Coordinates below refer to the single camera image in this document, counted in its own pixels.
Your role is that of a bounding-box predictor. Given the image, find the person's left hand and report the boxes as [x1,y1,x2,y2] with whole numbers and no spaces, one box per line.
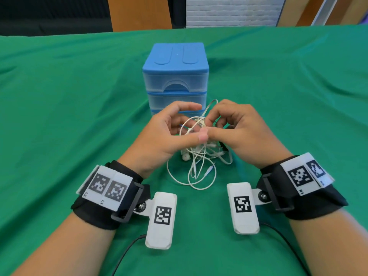
[118,101,209,179]

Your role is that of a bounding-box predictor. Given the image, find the person's right hand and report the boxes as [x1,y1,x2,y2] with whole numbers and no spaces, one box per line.
[204,99,293,169]

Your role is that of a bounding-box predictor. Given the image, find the white earphone cables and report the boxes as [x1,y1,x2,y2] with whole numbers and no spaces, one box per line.
[166,99,233,191]

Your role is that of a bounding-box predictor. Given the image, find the blue plastic mini drawer unit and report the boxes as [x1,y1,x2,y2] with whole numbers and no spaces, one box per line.
[142,42,210,117]

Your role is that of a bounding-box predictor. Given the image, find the person's left forearm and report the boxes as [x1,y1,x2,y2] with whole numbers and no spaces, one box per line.
[11,211,115,276]

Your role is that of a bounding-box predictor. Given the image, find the person's right forearm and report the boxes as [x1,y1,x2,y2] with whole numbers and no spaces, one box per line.
[289,209,368,276]

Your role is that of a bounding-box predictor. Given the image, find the white left marker tag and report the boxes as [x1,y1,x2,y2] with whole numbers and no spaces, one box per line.
[76,165,133,212]

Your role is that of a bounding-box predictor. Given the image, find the white marker tag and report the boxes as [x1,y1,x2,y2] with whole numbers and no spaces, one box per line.
[280,152,335,196]
[76,165,133,212]

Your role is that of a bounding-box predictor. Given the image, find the white right marker tag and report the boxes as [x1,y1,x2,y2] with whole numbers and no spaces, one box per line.
[280,152,335,196]

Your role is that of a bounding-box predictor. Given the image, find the green tablecloth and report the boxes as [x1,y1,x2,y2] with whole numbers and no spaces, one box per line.
[0,25,368,276]

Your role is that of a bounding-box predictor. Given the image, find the wide orange wooden panel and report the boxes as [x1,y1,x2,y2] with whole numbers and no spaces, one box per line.
[107,0,173,33]

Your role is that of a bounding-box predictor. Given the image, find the tan wooden board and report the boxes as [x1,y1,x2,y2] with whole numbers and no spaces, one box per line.
[276,0,312,27]
[325,0,368,26]

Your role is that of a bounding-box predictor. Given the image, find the black sofa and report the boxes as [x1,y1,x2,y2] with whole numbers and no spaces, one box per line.
[0,0,113,37]

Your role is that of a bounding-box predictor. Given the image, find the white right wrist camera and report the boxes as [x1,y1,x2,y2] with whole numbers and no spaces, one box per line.
[226,182,272,235]

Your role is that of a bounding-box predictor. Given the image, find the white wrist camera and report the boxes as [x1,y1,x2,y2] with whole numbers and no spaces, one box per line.
[226,182,272,235]
[134,191,178,250]

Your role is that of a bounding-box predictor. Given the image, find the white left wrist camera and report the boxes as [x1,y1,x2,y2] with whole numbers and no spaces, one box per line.
[134,191,178,250]

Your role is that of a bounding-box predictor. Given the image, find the black left camera cable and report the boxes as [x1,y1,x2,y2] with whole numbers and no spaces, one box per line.
[111,234,147,276]

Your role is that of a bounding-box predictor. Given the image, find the black camera cable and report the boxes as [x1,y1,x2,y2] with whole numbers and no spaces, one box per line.
[111,234,147,276]
[260,222,311,276]

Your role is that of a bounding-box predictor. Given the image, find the black left wrist strap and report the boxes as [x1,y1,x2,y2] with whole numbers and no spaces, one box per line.
[71,160,151,230]

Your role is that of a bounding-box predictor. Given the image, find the black right camera cable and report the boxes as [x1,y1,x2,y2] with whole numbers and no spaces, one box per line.
[260,222,311,276]

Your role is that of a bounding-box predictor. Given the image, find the white metal frame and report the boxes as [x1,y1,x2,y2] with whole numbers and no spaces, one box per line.
[310,0,340,26]

